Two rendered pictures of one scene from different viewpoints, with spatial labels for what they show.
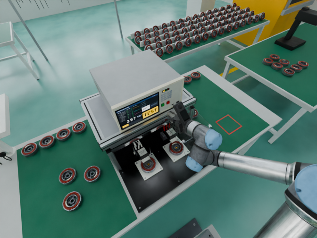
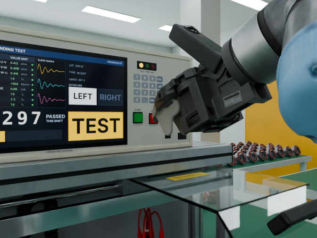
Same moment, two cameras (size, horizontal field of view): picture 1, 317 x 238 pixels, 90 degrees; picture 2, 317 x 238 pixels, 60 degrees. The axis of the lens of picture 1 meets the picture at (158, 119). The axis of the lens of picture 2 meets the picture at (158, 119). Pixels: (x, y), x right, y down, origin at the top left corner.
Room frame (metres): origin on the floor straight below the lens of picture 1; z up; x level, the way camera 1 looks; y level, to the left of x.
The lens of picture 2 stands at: (0.11, -0.02, 1.19)
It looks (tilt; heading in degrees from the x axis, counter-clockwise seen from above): 1 degrees down; 354
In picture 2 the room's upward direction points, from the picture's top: straight up
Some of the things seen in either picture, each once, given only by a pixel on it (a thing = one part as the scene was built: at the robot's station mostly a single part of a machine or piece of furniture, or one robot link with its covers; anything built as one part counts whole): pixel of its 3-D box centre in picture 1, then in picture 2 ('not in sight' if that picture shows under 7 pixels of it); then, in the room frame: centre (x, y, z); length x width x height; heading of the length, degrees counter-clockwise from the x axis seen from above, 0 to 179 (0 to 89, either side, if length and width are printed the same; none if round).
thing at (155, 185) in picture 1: (161, 157); not in sight; (0.52, -0.01, 0.76); 0.64 x 0.47 x 0.02; 120
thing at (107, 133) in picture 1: (137, 101); (65, 155); (0.78, 0.14, 1.09); 0.68 x 0.44 x 0.05; 120
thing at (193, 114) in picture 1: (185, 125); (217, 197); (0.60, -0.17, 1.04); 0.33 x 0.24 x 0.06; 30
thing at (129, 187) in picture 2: not in sight; (130, 180); (0.70, -0.01, 1.05); 0.06 x 0.04 x 0.04; 120
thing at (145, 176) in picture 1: (148, 165); not in sight; (0.44, 0.08, 0.78); 0.15 x 0.15 x 0.01; 30
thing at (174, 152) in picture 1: (176, 148); not in sight; (0.56, -0.13, 0.80); 0.11 x 0.11 x 0.04
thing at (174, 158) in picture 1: (176, 149); not in sight; (0.56, -0.13, 0.78); 0.15 x 0.15 x 0.01; 30
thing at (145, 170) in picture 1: (148, 164); not in sight; (0.44, 0.08, 0.80); 0.11 x 0.11 x 0.04
